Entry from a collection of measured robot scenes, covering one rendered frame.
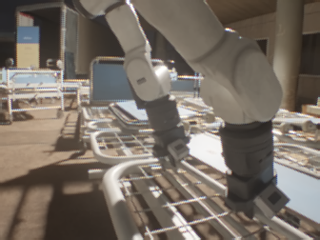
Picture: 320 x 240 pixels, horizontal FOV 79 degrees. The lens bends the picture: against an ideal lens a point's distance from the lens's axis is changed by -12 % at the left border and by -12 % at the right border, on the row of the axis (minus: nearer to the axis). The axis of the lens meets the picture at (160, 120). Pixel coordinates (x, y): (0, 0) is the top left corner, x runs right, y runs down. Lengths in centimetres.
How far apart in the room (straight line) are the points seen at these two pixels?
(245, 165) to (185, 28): 22
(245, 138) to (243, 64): 12
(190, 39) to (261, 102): 12
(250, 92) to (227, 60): 5
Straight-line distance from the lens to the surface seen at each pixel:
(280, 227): 45
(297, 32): 544
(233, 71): 26
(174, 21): 25
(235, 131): 34
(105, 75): 208
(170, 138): 61
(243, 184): 38
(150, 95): 53
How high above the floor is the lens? 77
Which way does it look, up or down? 11 degrees down
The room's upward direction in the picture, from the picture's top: 3 degrees clockwise
